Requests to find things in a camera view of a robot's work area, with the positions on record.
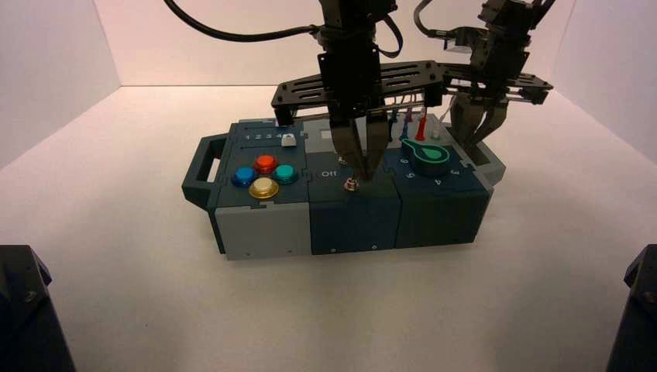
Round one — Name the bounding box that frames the teal and grey control box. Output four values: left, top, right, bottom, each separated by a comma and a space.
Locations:
182, 115, 508, 262

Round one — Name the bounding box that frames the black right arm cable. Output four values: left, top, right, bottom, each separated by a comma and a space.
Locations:
414, 0, 456, 40

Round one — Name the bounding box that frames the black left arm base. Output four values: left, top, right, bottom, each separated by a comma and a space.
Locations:
0, 244, 77, 372

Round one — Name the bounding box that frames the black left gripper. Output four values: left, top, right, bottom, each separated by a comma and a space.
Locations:
270, 28, 448, 181

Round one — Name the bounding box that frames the blue round push button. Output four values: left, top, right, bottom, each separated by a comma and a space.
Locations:
231, 167, 258, 188

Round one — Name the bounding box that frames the red round push button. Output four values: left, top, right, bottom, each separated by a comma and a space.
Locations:
254, 154, 279, 175

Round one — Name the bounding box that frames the blue jumper cable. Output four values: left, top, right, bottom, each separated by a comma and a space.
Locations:
400, 105, 416, 140

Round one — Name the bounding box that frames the green rotary selector knob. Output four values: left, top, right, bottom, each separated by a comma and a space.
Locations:
401, 138, 452, 178

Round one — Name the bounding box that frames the flat black left wrist cable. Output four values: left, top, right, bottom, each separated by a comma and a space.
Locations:
377, 14, 404, 59

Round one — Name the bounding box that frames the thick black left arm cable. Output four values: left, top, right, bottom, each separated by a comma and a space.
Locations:
163, 0, 325, 43

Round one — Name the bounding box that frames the red jumper cable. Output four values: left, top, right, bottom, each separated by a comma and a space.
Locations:
410, 105, 429, 142

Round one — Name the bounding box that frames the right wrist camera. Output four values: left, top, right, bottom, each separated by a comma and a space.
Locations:
443, 26, 486, 65

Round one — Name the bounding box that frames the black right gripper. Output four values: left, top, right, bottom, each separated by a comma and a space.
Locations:
443, 31, 554, 148

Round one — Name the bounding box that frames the green round push button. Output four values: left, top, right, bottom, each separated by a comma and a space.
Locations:
272, 164, 299, 186

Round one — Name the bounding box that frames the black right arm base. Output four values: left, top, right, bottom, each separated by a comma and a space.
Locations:
605, 246, 657, 372

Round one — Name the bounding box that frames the yellow round push button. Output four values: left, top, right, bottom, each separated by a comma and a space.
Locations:
249, 177, 280, 200

